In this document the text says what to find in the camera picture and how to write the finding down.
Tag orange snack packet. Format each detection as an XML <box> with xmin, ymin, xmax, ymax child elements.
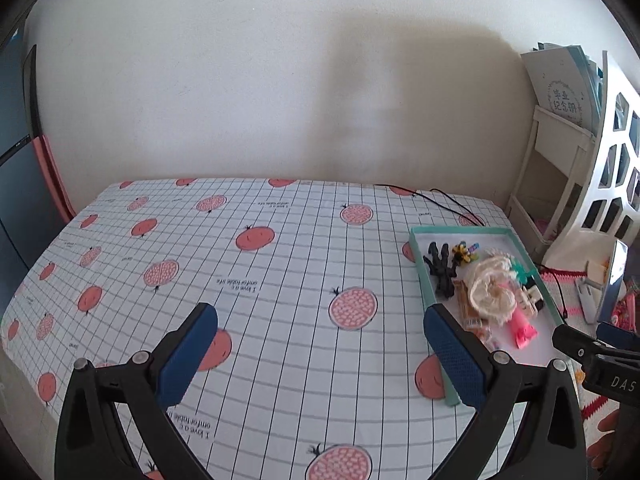
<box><xmin>452</xmin><ymin>280</ymin><xmax>493</xmax><ymax>331</ymax></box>

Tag grid fruit print tablecloth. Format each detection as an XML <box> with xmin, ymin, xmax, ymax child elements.
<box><xmin>0</xmin><ymin>176</ymin><xmax>581</xmax><ymax>480</ymax></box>

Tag cream lace cloth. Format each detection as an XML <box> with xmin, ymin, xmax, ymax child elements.
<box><xmin>462</xmin><ymin>247</ymin><xmax>521</xmax><ymax>328</ymax></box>

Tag teal cardboard box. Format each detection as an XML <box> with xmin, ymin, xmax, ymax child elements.
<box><xmin>409</xmin><ymin>225</ymin><xmax>563</xmax><ymax>407</ymax></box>

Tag white hair claw clip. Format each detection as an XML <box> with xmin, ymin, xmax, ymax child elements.
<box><xmin>517</xmin><ymin>285</ymin><xmax>546</xmax><ymax>318</ymax></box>

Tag black cable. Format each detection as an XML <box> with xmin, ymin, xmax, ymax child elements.
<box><xmin>375</xmin><ymin>183</ymin><xmax>571</xmax><ymax>321</ymax></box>

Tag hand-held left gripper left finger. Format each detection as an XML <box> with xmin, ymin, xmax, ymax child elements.
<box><xmin>54</xmin><ymin>302</ymin><xmax>219</xmax><ymax>480</ymax></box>

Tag black hair claw clip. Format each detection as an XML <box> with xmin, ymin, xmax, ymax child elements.
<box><xmin>422</xmin><ymin>241</ymin><xmax>460</xmax><ymax>300</ymax></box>

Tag white cutout shelf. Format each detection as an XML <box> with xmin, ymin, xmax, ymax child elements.
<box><xmin>545</xmin><ymin>50</ymin><xmax>640</xmax><ymax>271</ymax></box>

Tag pink board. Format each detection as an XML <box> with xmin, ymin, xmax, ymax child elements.
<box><xmin>31</xmin><ymin>135</ymin><xmax>77</xmax><ymax>223</ymax></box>

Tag person's right hand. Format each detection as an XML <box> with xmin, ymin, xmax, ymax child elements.
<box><xmin>595</xmin><ymin>410</ymin><xmax>622</xmax><ymax>473</ymax></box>

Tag white phone stand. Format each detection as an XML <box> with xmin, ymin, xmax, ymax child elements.
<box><xmin>574</xmin><ymin>260</ymin><xmax>608</xmax><ymax>325</ymax></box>

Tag smartphone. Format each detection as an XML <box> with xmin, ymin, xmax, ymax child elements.
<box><xmin>596</xmin><ymin>239</ymin><xmax>630</xmax><ymax>323</ymax></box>

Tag pale blue booklets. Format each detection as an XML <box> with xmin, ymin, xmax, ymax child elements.
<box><xmin>520</xmin><ymin>42</ymin><xmax>606</xmax><ymax>131</ymax></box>

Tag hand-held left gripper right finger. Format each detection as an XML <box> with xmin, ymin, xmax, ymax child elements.
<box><xmin>422</xmin><ymin>304</ymin><xmax>587</xmax><ymax>480</ymax></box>

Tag white wooden rack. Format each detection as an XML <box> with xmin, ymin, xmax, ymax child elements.
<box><xmin>505</xmin><ymin>105</ymin><xmax>596</xmax><ymax>261</ymax></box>

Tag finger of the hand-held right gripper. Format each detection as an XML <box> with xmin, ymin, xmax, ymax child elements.
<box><xmin>551</xmin><ymin>324</ymin><xmax>609</xmax><ymax>367</ymax></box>
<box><xmin>596</xmin><ymin>321</ymin><xmax>640</xmax><ymax>353</ymax></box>

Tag pink packet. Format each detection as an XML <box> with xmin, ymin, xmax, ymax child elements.
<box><xmin>612</xmin><ymin>292</ymin><xmax>639</xmax><ymax>333</ymax></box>

